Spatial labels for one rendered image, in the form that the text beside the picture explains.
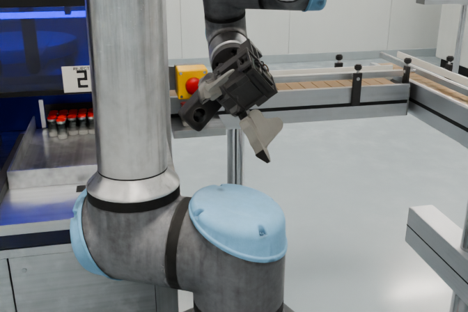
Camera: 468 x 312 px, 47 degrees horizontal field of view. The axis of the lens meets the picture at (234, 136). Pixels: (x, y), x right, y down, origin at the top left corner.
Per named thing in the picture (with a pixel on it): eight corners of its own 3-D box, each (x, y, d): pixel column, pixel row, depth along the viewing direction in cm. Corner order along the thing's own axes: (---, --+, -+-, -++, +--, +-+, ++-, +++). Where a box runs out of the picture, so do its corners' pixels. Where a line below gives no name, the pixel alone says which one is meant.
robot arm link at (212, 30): (201, 5, 102) (206, 45, 107) (205, 29, 93) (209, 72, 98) (242, 1, 102) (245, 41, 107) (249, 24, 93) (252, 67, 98)
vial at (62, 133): (58, 136, 125) (56, 118, 124) (68, 136, 126) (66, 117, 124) (57, 140, 123) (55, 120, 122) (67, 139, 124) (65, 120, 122)
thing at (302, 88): (168, 133, 139) (165, 74, 134) (163, 115, 154) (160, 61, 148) (409, 117, 152) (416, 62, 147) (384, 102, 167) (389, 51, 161)
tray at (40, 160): (34, 129, 131) (33, 115, 129) (142, 122, 136) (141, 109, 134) (9, 189, 99) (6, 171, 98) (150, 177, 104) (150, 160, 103)
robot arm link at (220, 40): (199, 49, 95) (228, 79, 99) (200, 61, 91) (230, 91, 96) (232, 23, 93) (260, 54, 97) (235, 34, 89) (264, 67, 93)
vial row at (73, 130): (49, 134, 127) (47, 115, 125) (127, 129, 130) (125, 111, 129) (48, 137, 125) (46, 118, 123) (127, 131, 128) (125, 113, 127)
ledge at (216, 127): (168, 121, 143) (168, 114, 143) (216, 118, 146) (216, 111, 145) (173, 138, 130) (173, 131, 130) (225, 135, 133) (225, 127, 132)
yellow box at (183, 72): (175, 92, 133) (174, 63, 131) (203, 90, 135) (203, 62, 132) (178, 100, 126) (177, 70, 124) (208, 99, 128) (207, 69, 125)
